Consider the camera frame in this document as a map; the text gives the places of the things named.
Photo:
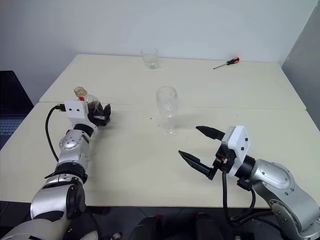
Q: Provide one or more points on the clear bottle with dark beads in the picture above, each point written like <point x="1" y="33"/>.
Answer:
<point x="80" y="91"/>

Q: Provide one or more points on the clear glass tumbler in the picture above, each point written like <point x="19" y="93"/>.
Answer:
<point x="150" y="58"/>

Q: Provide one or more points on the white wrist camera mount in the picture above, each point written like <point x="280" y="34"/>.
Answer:
<point x="240" y="142"/>
<point x="75" y="110"/>

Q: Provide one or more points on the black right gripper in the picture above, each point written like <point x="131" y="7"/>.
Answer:
<point x="225" y="157"/>

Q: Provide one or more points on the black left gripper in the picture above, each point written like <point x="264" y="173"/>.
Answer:
<point x="98" y="121"/>

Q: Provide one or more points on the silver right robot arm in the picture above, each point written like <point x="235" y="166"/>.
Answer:
<point x="287" y="190"/>

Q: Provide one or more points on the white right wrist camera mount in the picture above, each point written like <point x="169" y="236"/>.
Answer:
<point x="240" y="142"/>

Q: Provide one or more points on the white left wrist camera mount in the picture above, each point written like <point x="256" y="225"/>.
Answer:
<point x="75" y="110"/>

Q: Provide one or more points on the clear wine glass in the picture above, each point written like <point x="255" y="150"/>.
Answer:
<point x="167" y="105"/>

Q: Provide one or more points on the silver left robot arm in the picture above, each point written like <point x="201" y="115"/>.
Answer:
<point x="72" y="145"/>

